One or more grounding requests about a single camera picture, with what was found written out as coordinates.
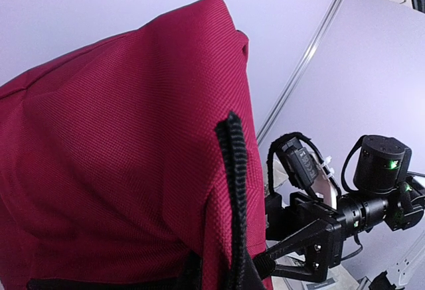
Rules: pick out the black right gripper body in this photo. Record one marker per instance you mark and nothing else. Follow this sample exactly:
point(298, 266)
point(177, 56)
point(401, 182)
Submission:
point(303, 210)

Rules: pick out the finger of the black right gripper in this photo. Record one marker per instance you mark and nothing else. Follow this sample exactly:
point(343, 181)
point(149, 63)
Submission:
point(292, 237)
point(267, 266)

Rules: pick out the red student backpack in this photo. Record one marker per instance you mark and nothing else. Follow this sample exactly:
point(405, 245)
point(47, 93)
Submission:
point(132, 163)

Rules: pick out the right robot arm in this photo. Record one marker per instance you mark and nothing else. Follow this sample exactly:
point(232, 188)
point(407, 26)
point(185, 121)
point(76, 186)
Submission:
point(384, 191)

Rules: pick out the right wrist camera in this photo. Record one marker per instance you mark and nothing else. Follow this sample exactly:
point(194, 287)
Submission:
point(293, 157)

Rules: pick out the right aluminium frame post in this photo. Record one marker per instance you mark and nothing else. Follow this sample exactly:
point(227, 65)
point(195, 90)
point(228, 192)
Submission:
point(299, 70)

